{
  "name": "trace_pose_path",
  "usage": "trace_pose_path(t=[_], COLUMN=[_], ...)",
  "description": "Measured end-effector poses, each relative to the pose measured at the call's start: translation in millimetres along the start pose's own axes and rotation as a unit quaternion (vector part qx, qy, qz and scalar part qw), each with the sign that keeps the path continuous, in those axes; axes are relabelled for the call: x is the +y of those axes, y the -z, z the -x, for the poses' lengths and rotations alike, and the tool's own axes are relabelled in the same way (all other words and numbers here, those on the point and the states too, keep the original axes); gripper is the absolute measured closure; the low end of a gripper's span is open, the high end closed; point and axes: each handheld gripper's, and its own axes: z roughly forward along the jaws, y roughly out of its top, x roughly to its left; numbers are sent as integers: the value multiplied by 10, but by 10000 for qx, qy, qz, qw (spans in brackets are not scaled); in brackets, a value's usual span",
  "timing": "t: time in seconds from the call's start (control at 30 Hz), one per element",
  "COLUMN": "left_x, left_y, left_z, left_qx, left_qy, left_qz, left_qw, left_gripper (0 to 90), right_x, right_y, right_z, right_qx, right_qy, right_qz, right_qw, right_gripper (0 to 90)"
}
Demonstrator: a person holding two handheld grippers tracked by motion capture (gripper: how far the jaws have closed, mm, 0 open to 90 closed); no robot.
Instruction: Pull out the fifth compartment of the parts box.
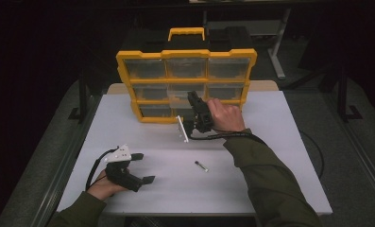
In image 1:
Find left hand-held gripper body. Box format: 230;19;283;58
104;144;145;193

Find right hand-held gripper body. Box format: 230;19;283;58
175;97;215;144

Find clear plastic pulled drawer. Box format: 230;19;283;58
167;82;206;111

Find yellow black organizer cabinet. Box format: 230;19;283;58
115;26;259;125

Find small clear black-capped tube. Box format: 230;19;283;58
194;160;210;174

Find person's left hand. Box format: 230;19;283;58
86;169;128;202

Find person's right hand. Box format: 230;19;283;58
205;96;247;133

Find set of clear organizer bins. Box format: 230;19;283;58
123;57;251;118

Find black metal stand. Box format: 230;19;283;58
67;69;89;125
336;66;365;123

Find right hand-held gripper cable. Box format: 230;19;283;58
187;129;325;180

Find hand-held gripper cable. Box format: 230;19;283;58
84;146;121;192
187;129;325;180

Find left hand-held gripper cable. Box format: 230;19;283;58
84;146;121;192

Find white metal desk frame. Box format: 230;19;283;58
203;7;293;80

